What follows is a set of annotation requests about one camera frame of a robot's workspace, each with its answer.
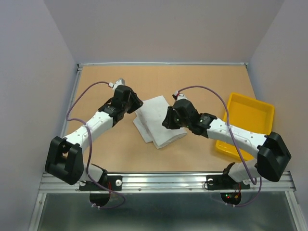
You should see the yellow plastic tray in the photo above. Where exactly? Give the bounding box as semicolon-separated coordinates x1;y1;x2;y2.
215;92;275;161

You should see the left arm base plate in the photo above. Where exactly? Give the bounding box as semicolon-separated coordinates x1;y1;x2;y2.
79;175;126;210

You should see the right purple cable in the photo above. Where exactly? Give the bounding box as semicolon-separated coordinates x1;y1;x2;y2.
174;85;263;208

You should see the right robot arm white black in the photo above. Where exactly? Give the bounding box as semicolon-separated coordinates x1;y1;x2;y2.
162;99;291;188

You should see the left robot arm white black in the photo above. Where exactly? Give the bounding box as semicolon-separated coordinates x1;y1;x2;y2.
45;85;143;190

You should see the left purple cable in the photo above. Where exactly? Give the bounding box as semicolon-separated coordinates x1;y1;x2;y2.
66;81;126;209

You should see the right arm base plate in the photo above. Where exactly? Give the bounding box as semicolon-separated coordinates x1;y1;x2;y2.
204;174;251;206

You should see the purple cable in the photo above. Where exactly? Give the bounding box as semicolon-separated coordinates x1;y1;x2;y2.
66;81;126;209
174;85;263;208

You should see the white long sleeve shirt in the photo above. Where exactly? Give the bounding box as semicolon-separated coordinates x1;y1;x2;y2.
133;95;187;149

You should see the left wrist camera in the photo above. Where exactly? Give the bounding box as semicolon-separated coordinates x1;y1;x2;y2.
108;78;126;90

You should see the aluminium mounting rail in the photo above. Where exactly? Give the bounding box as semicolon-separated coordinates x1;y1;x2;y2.
38;172;296;194

